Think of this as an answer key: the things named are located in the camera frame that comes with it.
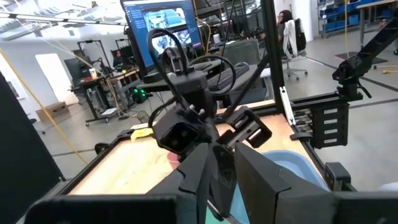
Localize wooden table metal legs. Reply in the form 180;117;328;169
355;0;398;50

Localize workstation monitor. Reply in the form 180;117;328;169
119;0;203;78

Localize computer with green lights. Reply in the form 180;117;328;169
131;86;148;104

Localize blue plastic tray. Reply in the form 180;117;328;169
228;149;331;224

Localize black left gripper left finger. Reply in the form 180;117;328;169
24;142;213;224

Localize yellow hanging cable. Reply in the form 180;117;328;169
0;48;90;166

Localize pink plastic cup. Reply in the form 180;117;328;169
166;151;182;170

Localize ceiling-hung rail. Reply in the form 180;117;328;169
0;11;128;27

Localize teal plate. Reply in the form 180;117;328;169
203;205;234;224

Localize black office chair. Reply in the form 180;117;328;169
280;17;309;81

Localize black partition screen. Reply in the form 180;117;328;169
0;70;65;224

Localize shelf with blue bins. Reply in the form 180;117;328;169
317;0;361;39

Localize person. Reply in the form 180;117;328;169
111;49;126;68
276;9;295;44

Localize cardboard box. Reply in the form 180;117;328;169
35;101;71;123

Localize small yellow tag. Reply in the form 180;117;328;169
129;126;155;142

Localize black desk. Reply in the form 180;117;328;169
68;67;141;127

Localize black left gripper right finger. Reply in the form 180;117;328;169
233;142;398;224

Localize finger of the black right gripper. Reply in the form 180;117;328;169
207;143;238;219

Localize grey office chair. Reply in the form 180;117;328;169
221;38;262;66

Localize black arm base box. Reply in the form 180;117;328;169
289;101;351;151

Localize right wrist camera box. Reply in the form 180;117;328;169
151;109;206;156

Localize white jacket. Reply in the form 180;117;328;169
282;19;300;60

